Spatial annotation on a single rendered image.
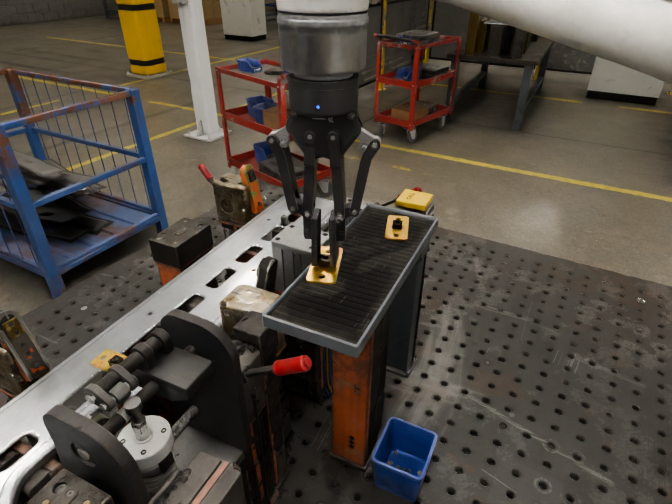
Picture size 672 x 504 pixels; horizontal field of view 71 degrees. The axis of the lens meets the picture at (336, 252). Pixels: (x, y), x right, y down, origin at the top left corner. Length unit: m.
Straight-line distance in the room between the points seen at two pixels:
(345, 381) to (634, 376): 0.78
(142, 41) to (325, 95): 7.50
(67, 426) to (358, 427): 0.54
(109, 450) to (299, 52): 0.41
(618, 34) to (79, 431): 0.64
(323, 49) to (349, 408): 0.63
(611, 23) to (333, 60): 0.27
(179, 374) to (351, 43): 0.40
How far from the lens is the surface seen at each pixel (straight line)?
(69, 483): 0.59
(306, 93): 0.50
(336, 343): 0.59
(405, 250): 0.77
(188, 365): 0.59
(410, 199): 0.94
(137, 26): 7.95
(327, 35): 0.48
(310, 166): 0.54
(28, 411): 0.86
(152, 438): 0.61
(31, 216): 2.69
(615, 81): 7.12
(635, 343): 1.49
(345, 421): 0.93
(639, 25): 0.57
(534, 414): 1.19
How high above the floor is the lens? 1.57
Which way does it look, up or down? 32 degrees down
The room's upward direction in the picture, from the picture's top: straight up
